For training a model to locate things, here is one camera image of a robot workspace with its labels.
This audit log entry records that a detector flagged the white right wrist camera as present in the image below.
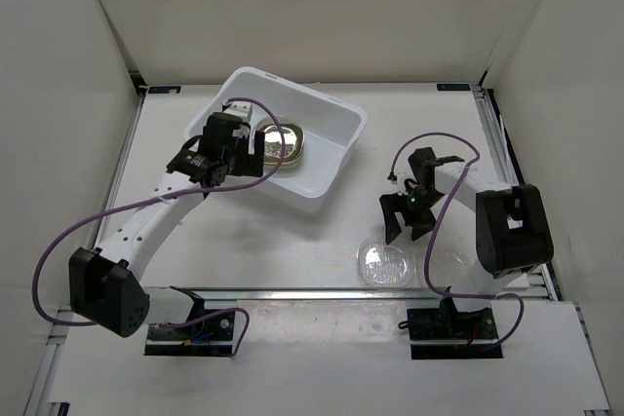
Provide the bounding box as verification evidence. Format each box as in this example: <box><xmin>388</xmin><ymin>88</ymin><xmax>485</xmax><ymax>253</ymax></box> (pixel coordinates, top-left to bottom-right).
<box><xmin>388</xmin><ymin>170</ymin><xmax>417</xmax><ymax>197</ymax></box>

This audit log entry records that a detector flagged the blue label left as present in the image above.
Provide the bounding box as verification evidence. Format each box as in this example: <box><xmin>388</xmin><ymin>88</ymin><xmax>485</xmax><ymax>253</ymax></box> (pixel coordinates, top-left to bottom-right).
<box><xmin>147</xmin><ymin>86</ymin><xmax>181</xmax><ymax>95</ymax></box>

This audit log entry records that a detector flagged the blue label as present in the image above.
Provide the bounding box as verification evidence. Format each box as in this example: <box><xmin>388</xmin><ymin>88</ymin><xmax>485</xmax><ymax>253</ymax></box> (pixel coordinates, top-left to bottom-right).
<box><xmin>147</xmin><ymin>86</ymin><xmax>181</xmax><ymax>95</ymax></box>
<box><xmin>436</xmin><ymin>83</ymin><xmax>471</xmax><ymax>93</ymax></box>

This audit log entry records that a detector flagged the white plastic bin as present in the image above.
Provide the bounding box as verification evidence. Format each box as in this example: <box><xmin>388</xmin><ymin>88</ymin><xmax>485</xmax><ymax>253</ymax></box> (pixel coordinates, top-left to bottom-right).
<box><xmin>183</xmin><ymin>66</ymin><xmax>368</xmax><ymax>213</ymax></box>

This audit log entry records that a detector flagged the green panda plate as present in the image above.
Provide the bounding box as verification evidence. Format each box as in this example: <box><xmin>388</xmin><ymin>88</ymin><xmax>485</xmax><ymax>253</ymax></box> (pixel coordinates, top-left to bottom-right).
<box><xmin>264</xmin><ymin>132</ymin><xmax>305</xmax><ymax>170</ymax></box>

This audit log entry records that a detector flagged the clear iridescent square plate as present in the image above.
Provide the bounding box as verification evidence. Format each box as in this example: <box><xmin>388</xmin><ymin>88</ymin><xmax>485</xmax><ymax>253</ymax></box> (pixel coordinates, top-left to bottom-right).
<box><xmin>256</xmin><ymin>117</ymin><xmax>305</xmax><ymax>168</ymax></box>

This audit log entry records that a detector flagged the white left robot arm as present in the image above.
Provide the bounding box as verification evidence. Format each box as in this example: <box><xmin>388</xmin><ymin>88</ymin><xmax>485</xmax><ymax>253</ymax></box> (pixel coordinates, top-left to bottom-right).
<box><xmin>68</xmin><ymin>108</ymin><xmax>264</xmax><ymax>337</ymax></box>

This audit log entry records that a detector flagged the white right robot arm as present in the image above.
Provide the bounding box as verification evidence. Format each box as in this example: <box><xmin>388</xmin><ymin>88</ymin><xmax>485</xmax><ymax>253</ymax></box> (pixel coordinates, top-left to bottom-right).
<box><xmin>379</xmin><ymin>147</ymin><xmax>554</xmax><ymax>338</ymax></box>

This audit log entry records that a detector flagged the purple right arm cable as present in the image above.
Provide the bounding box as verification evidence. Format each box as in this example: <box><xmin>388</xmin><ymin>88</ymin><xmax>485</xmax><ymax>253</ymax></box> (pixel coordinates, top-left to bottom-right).
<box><xmin>389</xmin><ymin>131</ymin><xmax>527</xmax><ymax>350</ymax></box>

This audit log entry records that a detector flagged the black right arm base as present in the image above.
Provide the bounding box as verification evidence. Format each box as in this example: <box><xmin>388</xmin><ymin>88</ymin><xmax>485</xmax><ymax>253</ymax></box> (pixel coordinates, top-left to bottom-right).
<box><xmin>398</xmin><ymin>308</ymin><xmax>503</xmax><ymax>360</ymax></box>

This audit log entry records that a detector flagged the clear textured glass plate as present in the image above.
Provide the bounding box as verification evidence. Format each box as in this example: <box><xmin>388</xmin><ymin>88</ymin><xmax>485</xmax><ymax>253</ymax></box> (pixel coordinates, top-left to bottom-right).
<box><xmin>356</xmin><ymin>240</ymin><xmax>414</xmax><ymax>289</ymax></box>

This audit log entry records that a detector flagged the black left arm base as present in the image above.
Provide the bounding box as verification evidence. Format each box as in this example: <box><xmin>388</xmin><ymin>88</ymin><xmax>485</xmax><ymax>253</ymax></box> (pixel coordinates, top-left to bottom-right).
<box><xmin>144</xmin><ymin>286</ymin><xmax>249</xmax><ymax>358</ymax></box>

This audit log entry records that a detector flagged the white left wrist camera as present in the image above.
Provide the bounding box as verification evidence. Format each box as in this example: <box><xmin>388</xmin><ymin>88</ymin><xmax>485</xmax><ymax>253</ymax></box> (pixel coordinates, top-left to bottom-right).
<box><xmin>222</xmin><ymin>100</ymin><xmax>253</xmax><ymax>137</ymax></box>

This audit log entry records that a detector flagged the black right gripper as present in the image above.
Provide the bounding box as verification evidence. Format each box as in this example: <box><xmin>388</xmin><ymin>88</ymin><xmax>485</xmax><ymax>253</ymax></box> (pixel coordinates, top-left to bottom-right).
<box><xmin>379</xmin><ymin>187</ymin><xmax>445</xmax><ymax>245</ymax></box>

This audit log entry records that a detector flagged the blue label right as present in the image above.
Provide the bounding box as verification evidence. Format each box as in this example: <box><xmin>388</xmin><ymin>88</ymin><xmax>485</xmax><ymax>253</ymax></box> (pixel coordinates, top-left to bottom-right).
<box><xmin>436</xmin><ymin>83</ymin><xmax>471</xmax><ymax>93</ymax></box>

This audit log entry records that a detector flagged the clear frosted plate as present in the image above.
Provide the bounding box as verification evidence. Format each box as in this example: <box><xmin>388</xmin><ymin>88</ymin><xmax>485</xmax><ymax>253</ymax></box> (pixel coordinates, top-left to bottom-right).
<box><xmin>412</xmin><ymin>248</ymin><xmax>469</xmax><ymax>289</ymax></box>

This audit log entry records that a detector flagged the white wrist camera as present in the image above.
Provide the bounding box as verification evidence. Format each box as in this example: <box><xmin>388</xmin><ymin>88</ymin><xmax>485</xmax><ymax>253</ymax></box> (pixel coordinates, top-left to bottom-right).
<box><xmin>222</xmin><ymin>100</ymin><xmax>253</xmax><ymax>137</ymax></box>
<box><xmin>388</xmin><ymin>170</ymin><xmax>417</xmax><ymax>197</ymax></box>

